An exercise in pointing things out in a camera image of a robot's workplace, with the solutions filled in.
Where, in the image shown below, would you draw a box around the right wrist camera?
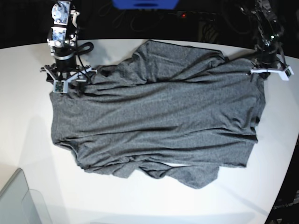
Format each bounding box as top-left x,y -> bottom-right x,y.
53,80 -> 69,93

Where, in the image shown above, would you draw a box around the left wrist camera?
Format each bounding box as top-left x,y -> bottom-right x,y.
279,66 -> 294,81

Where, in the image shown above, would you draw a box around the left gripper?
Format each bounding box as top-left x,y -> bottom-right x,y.
250,55 -> 288,79

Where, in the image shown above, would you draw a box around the black power strip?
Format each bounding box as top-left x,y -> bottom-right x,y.
175,11 -> 222,21

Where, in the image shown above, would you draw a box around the translucent grey tray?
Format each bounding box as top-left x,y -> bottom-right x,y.
0,168 -> 53,224

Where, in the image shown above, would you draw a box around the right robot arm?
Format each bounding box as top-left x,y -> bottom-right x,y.
40,0 -> 97,95

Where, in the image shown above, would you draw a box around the grey t-shirt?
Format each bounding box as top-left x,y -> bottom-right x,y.
50,41 -> 266,189

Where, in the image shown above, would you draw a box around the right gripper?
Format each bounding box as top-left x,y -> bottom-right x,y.
40,58 -> 97,95

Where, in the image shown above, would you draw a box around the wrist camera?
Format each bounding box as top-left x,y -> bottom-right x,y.
279,66 -> 294,81
53,80 -> 69,93

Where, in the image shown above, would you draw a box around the blue plastic bin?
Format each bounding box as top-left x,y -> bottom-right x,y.
112,0 -> 179,10

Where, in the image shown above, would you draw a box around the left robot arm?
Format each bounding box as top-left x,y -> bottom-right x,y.
239,0 -> 294,81

